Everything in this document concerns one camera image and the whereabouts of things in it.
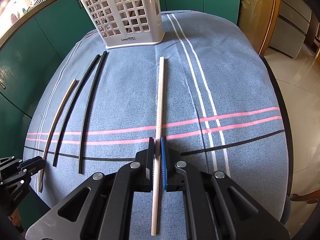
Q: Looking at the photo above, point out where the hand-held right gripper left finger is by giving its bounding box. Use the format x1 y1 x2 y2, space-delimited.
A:
26 137 156 240

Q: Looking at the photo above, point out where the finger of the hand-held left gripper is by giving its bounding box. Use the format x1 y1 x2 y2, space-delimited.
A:
19 156 47 178

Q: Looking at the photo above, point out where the white plastic utensil basket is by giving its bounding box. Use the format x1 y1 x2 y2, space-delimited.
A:
76 0 166 50

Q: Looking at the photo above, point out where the wooden sliding glass door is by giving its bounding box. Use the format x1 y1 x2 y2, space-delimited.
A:
237 0 283 56

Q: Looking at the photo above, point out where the silver refrigerator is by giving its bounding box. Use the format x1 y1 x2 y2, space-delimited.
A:
269 0 316 60

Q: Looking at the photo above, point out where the ridged black chopstick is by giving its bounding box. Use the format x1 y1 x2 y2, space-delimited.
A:
77 51 108 175

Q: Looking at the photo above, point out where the grey kitchen countertop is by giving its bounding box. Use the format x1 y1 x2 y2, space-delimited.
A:
0 0 81 46

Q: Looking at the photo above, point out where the blue striped tablecloth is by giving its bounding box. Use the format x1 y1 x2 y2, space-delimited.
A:
24 10 287 240

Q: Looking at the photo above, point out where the white chopstick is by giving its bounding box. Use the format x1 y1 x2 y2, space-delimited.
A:
151 56 166 236

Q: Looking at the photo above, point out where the chair with blue seat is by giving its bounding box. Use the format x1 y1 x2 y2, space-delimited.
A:
279 192 320 224

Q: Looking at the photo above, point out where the wooden door frame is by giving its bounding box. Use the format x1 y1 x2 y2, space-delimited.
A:
304 10 320 55

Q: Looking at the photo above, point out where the beige chopstick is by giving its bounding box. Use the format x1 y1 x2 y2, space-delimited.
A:
38 79 77 193

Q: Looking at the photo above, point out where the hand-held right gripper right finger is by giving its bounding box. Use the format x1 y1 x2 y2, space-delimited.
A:
161 136 290 240

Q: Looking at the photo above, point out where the smooth black chopstick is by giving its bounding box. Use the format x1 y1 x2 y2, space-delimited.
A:
52 54 100 168

